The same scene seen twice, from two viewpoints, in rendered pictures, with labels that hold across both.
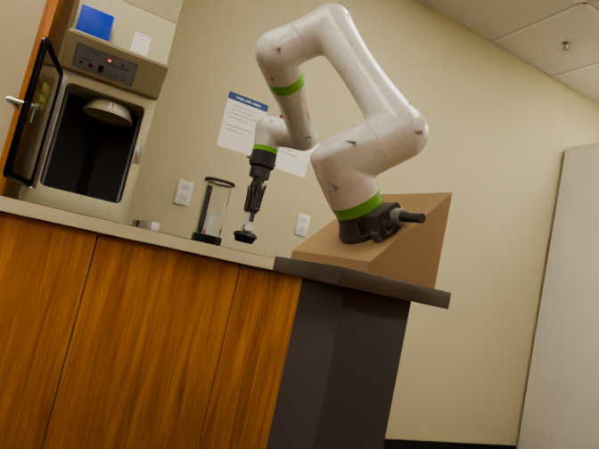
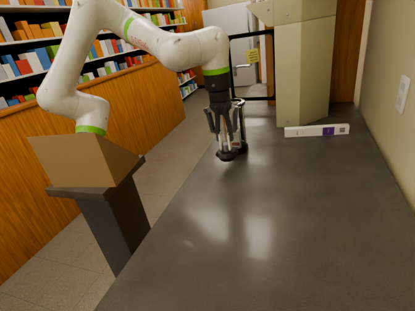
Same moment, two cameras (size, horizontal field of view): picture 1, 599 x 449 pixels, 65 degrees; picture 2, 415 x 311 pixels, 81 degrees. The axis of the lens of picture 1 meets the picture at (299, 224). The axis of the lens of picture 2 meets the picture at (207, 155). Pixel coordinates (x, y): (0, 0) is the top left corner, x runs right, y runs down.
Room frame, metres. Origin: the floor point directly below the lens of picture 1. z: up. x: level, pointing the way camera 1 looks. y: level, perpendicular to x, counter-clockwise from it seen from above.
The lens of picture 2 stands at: (2.30, -0.43, 1.45)
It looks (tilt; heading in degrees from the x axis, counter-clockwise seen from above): 28 degrees down; 140
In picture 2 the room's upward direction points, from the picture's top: 10 degrees counter-clockwise
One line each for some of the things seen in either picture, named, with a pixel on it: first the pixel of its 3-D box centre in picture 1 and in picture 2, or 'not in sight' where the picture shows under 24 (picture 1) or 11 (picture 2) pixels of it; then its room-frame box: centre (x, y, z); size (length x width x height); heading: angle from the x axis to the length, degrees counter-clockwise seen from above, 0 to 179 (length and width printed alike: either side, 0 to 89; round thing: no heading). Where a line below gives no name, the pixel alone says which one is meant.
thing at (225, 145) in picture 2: (245, 233); (226, 150); (1.70, 0.18, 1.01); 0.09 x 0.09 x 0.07
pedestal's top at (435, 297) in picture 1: (356, 281); (99, 174); (1.19, -0.17, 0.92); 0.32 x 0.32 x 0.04; 27
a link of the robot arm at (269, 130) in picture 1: (270, 134); (211, 50); (1.70, 0.17, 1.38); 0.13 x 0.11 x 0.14; 75
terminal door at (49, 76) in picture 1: (36, 118); (252, 68); (1.37, 0.83, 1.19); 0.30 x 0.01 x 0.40; 18
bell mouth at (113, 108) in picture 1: (110, 110); not in sight; (1.70, 0.77, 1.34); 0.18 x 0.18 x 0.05
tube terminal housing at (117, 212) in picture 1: (102, 114); (304, 39); (1.71, 0.80, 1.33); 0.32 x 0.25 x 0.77; 116
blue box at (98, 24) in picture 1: (94, 28); not in sight; (1.51, 0.81, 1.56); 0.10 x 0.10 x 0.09; 26
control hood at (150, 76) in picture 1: (116, 65); (264, 15); (1.55, 0.72, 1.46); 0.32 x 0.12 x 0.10; 116
